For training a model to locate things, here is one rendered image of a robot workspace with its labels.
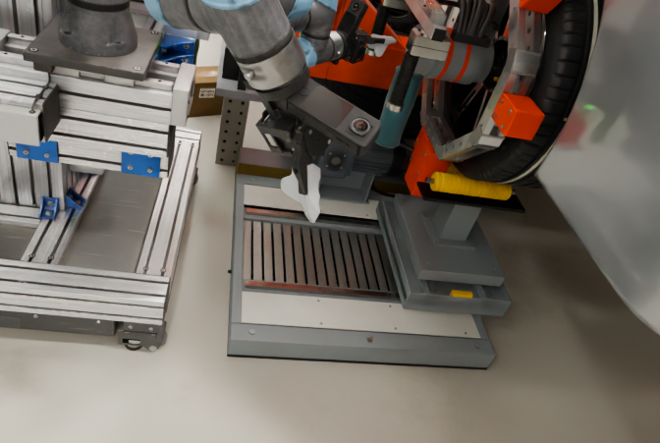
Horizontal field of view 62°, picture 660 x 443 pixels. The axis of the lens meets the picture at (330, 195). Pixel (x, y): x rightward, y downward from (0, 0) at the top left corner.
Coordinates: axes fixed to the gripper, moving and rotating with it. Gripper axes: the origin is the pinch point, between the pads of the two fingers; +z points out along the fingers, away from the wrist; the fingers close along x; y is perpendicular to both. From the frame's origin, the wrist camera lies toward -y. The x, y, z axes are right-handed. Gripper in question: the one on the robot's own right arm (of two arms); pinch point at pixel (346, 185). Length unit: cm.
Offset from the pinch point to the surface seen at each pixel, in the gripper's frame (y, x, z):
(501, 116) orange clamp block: 4, -53, 36
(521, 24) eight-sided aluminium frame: 4, -69, 22
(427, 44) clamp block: 21, -56, 19
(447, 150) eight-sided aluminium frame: 23, -55, 55
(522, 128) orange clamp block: -2, -51, 37
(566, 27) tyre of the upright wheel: -5, -71, 24
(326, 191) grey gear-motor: 86, -56, 95
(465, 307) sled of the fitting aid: 19, -36, 108
